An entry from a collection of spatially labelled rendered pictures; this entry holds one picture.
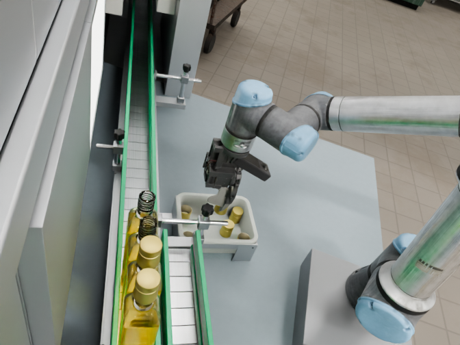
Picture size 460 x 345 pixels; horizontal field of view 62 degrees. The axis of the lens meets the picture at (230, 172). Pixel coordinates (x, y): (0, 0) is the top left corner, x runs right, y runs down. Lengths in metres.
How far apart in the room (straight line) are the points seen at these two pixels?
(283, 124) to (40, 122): 0.48
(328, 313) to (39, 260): 0.75
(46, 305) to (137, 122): 0.83
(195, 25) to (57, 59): 1.06
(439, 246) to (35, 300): 0.62
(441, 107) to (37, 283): 0.69
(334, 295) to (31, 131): 0.86
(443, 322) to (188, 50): 1.93
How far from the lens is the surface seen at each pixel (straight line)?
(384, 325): 0.89
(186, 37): 1.55
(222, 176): 0.90
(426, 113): 0.79
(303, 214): 1.34
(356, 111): 0.83
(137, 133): 1.23
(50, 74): 0.48
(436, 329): 2.45
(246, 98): 0.78
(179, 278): 0.91
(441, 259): 0.77
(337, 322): 1.05
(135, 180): 1.08
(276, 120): 0.77
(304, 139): 0.76
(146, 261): 0.61
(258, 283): 1.11
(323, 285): 1.08
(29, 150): 0.38
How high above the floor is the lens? 1.65
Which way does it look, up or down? 41 degrees down
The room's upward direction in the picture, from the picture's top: 19 degrees clockwise
